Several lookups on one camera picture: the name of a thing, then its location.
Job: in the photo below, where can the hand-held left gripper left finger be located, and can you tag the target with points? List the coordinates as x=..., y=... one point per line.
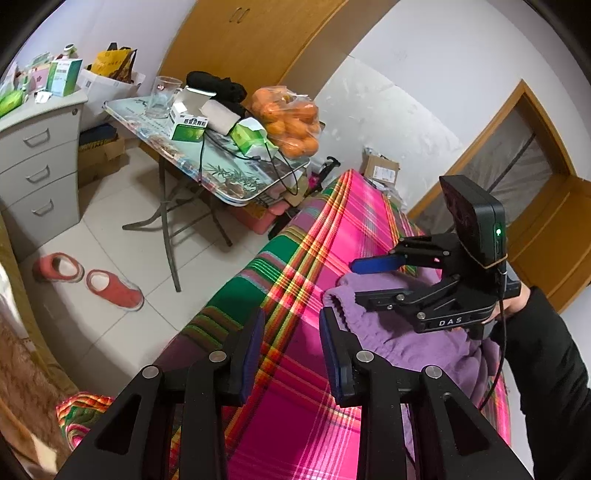
x=251, y=357

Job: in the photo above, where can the beige pouch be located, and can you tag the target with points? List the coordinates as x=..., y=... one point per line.
x=219, y=117

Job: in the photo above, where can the grey door curtain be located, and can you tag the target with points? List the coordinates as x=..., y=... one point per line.
x=508, y=157

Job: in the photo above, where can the folding table with printed top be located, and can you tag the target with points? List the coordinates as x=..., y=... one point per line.
x=217, y=173

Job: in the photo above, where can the person's right forearm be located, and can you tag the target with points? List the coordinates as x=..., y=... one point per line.
x=554, y=369

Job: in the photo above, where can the purple fleece garment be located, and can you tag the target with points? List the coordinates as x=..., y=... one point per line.
x=415, y=355

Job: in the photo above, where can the glass mug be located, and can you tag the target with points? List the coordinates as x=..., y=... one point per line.
x=161, y=99

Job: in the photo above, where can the green medicine box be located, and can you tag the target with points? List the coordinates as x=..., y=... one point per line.
x=187, y=129

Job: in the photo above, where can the red slipper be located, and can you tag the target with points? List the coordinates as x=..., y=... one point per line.
x=45, y=268
x=122, y=295

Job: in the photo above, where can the wooden door frame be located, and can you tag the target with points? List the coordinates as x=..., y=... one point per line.
x=524, y=90

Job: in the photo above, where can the cardboard box with dark cloth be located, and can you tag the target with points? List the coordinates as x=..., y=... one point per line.
x=99, y=157

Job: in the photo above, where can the pink plastic basin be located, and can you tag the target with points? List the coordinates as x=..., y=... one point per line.
x=261, y=221

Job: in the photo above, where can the black spray bottle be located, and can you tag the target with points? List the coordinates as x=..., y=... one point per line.
x=328, y=166

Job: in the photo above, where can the green tissue packet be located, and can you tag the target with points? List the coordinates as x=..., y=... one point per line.
x=247, y=136

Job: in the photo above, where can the brown cardboard box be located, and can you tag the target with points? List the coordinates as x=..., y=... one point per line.
x=381, y=168

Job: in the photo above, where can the wooden door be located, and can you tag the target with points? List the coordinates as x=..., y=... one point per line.
x=554, y=230

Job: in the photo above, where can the black cloth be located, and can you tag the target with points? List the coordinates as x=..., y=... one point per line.
x=212, y=83

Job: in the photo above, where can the green white carton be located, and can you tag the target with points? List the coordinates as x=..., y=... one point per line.
x=64, y=78

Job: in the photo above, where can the grey drawer cabinet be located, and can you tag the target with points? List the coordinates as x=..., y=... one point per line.
x=41, y=184

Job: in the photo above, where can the pink green plaid blanket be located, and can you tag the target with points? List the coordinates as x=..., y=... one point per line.
x=300, y=258

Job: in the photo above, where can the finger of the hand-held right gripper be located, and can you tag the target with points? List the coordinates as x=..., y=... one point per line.
x=383, y=298
x=374, y=265

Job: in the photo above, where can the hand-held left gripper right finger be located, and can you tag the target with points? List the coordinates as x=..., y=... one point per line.
x=334, y=362

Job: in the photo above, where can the pink carton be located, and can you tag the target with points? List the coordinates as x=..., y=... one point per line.
x=39, y=78

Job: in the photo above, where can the wooden wardrobe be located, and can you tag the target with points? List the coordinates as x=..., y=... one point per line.
x=258, y=41

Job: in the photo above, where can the brown fleece blanket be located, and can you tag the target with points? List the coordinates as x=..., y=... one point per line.
x=27, y=369

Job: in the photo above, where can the person's right hand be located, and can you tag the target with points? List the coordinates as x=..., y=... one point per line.
x=510, y=304

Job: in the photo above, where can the yellow paper bag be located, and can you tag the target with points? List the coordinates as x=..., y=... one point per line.
x=111, y=62

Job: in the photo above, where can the bag of oranges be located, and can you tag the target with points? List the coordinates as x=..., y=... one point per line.
x=291, y=124

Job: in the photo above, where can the open white box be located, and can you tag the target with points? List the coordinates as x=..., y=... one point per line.
x=191, y=99

